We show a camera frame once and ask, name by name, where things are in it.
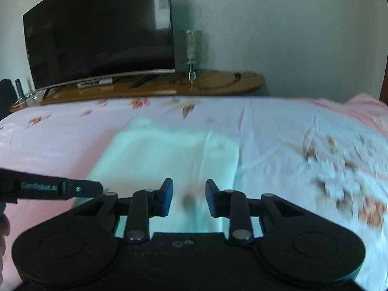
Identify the black flat television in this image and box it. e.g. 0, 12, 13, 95
23, 0, 177, 90

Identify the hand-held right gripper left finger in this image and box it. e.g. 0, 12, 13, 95
72, 178, 174, 243

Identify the clear glass vase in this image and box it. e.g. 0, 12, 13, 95
178, 30, 203, 87

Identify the white knitted sweater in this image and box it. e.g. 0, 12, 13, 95
86, 118, 241, 234

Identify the silver set-top box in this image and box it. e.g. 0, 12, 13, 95
77, 78, 113, 89

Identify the black remote control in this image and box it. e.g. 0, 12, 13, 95
129, 75, 158, 89

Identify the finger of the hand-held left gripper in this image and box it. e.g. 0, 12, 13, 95
62, 179, 104, 201

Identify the black cable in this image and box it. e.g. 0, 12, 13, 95
197, 71, 253, 90

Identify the pink floral bed sheet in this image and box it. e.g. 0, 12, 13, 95
0, 95, 388, 291

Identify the wooden television shelf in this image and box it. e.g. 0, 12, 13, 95
9, 70, 265, 113

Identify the pink cloth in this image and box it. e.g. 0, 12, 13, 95
312, 93, 388, 141

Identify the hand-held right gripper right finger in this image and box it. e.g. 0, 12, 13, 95
205, 179, 307, 245

